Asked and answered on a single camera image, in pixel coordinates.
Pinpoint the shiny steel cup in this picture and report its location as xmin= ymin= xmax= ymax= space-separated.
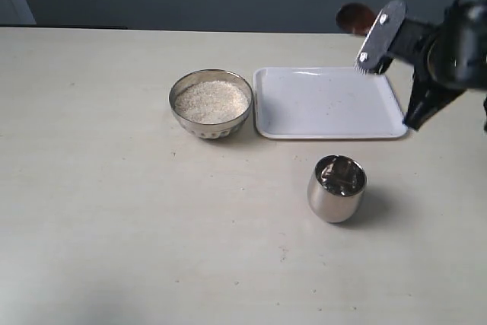
xmin=307 ymin=155 xmax=368 ymax=224

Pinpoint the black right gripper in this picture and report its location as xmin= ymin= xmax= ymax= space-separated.
xmin=355 ymin=0 xmax=486 ymax=131

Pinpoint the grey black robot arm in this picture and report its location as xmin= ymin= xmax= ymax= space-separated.
xmin=355 ymin=0 xmax=486 ymax=131

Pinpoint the white rectangular tray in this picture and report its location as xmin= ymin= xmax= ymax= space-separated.
xmin=253 ymin=67 xmax=407 ymax=140

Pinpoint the steel bowl of rice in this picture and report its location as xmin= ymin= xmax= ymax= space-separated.
xmin=168 ymin=69 xmax=253 ymax=139

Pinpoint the dark red wooden spoon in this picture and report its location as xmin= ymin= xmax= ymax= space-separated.
xmin=336 ymin=2 xmax=376 ymax=37

